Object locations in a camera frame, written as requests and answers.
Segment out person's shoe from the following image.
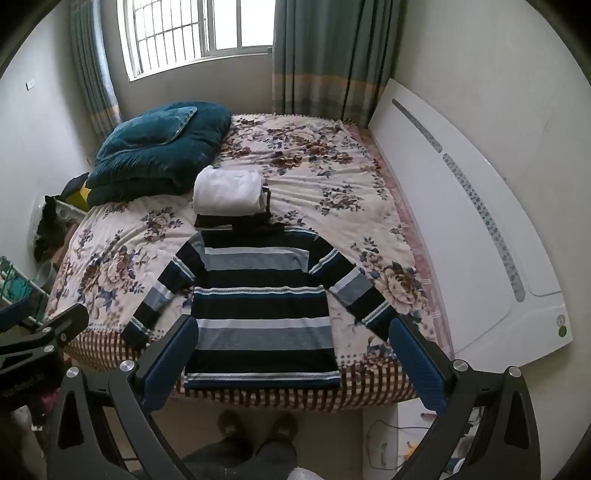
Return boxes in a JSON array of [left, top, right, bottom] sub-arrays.
[[216, 410, 253, 446], [267, 412, 300, 446]]

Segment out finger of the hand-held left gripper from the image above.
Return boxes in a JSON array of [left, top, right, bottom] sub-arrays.
[[28, 302, 90, 352], [0, 294, 48, 334]]

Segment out blue striped knit sweater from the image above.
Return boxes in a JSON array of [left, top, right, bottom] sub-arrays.
[[122, 222, 400, 390]]

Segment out white headboard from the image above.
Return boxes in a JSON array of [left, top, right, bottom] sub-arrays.
[[368, 78, 574, 366]]

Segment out barred window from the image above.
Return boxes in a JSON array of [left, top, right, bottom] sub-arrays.
[[115, 0, 277, 83]]

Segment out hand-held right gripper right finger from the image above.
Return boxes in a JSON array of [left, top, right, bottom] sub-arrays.
[[389, 316, 542, 480]]

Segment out green wire rack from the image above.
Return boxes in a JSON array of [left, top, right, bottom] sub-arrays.
[[0, 255, 52, 326]]

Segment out dark floor cable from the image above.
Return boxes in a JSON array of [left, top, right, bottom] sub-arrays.
[[366, 416, 403, 463]]

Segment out pile of dark clothes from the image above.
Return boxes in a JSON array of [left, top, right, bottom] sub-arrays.
[[34, 172, 91, 265]]

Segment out teal folded quilt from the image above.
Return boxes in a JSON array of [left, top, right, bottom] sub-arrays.
[[86, 102, 232, 208]]

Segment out person's right shoe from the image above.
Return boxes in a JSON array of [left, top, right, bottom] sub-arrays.
[[267, 412, 300, 446]]

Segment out bed with floral sheet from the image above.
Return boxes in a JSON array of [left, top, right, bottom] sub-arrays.
[[44, 113, 455, 414]]

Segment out teal pillow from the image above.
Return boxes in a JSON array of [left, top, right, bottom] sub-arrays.
[[96, 105, 199, 161]]

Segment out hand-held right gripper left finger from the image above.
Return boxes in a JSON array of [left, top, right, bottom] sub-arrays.
[[46, 315, 200, 480]]

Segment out grey bucket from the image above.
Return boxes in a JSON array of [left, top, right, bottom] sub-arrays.
[[39, 260, 59, 291]]

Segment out person's left shoe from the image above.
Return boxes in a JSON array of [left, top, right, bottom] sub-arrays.
[[216, 410, 253, 446]]

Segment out teal striped curtain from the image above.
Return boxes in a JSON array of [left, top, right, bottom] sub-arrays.
[[69, 0, 122, 140], [271, 0, 408, 131]]

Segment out white folded cloth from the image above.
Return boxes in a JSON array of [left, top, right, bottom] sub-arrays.
[[192, 165, 265, 217]]

